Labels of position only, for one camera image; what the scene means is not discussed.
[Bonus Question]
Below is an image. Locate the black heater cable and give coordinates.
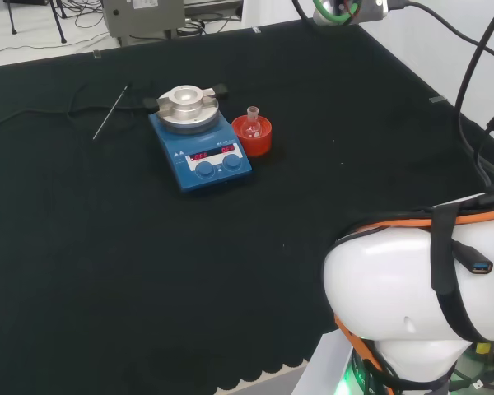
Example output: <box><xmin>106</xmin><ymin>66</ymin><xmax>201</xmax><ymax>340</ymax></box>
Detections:
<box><xmin>0</xmin><ymin>81</ymin><xmax>150</xmax><ymax>132</ymax></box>

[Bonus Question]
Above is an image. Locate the clear round-bottom flask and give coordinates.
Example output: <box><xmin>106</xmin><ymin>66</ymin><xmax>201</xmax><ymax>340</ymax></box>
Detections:
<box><xmin>241</xmin><ymin>105</ymin><xmax>263</xmax><ymax>139</ymax></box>

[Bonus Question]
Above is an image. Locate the black tripod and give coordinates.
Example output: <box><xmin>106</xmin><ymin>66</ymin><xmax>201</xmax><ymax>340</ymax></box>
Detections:
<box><xmin>2</xmin><ymin>0</ymin><xmax>69</xmax><ymax>44</ymax></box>

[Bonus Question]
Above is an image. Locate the thick black cable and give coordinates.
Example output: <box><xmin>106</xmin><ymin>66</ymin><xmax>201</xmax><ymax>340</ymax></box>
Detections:
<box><xmin>454</xmin><ymin>0</ymin><xmax>494</xmax><ymax>194</ymax></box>

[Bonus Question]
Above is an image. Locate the black USB cable plug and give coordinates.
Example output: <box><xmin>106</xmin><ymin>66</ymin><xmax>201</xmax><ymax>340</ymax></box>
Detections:
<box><xmin>451</xmin><ymin>239</ymin><xmax>494</xmax><ymax>276</ymax></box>

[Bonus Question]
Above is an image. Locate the orange flask support ring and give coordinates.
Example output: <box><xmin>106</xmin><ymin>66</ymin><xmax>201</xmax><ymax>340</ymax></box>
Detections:
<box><xmin>231</xmin><ymin>114</ymin><xmax>273</xmax><ymax>158</ymax></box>

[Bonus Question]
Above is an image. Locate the blue-base heater with steel plate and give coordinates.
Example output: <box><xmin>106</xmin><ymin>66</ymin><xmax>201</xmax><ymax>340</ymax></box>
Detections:
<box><xmin>142</xmin><ymin>83</ymin><xmax>254</xmax><ymax>196</ymax></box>

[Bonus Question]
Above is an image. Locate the green cable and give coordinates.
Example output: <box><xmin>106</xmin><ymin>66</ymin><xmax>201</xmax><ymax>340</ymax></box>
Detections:
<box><xmin>312</xmin><ymin>0</ymin><xmax>366</xmax><ymax>26</ymax></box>

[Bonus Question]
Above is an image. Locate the grey metal cabinet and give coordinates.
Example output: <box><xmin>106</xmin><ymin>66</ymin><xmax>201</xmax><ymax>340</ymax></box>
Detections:
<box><xmin>101</xmin><ymin>0</ymin><xmax>187</xmax><ymax>47</ymax></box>

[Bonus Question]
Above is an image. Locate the thin metal probe rod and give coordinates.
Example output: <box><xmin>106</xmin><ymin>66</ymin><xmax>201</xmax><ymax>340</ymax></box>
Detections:
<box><xmin>91</xmin><ymin>84</ymin><xmax>132</xmax><ymax>141</ymax></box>

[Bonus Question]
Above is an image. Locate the black bench cloth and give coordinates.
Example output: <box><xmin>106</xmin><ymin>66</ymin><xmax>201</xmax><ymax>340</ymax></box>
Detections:
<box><xmin>0</xmin><ymin>18</ymin><xmax>494</xmax><ymax>395</ymax></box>

